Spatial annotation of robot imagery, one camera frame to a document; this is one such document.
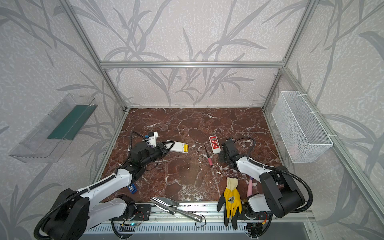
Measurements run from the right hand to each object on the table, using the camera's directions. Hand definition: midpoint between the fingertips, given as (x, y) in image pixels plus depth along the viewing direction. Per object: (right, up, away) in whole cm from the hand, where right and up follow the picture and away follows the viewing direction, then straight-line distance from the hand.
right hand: (223, 150), depth 94 cm
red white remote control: (-5, +3, +5) cm, 8 cm away
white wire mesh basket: (+28, +14, -29) cm, 43 cm away
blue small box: (-51, -17, -15) cm, 56 cm away
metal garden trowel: (-30, -27, -15) cm, 43 cm away
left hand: (-27, +9, -15) cm, 32 cm away
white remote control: (-27, +4, -13) cm, 30 cm away
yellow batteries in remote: (-23, +4, -11) cm, 26 cm away
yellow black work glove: (+1, -22, -19) cm, 29 cm away
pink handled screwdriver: (-9, -5, -2) cm, 11 cm away
